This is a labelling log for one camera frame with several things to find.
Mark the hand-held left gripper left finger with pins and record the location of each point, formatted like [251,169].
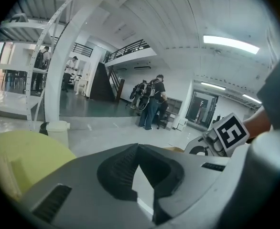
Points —
[82,187]

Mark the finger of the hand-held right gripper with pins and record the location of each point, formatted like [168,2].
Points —
[202,149]
[198,142]

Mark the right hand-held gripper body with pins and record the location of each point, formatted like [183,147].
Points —
[230,135]

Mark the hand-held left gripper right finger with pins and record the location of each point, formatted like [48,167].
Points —
[192,175]

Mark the small cardboard box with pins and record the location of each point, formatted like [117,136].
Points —
[174,149]

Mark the person's right forearm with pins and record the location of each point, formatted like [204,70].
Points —
[257,123]

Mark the small white cabinet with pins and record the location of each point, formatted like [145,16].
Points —
[182,124]

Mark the black double door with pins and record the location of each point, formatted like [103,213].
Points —
[201,108]

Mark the long ceiling light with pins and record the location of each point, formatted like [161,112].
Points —
[230,44]
[251,98]
[212,85]

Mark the grey cubby shelf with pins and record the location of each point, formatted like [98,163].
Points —
[174,104]

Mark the yellow round table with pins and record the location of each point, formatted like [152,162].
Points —
[39,151]

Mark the white lidded bin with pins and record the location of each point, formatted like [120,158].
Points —
[57,135]

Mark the person's printed t-shirt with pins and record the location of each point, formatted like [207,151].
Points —
[276,87]

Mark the black bag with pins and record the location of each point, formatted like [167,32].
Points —
[44,128]

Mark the beige box with gold print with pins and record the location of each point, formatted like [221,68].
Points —
[3,175]

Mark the white ornate side table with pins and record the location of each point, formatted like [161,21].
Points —
[81,85]

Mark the dark staircase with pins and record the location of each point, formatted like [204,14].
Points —
[100,85]

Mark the white metal shelf rack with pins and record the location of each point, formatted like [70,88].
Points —
[15,101]

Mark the black mezzanine railing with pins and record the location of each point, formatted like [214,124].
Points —
[128,50]
[82,49]

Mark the row of black chairs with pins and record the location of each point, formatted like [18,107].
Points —
[15,77]

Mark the white wall air conditioner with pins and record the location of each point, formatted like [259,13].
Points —
[142,68]

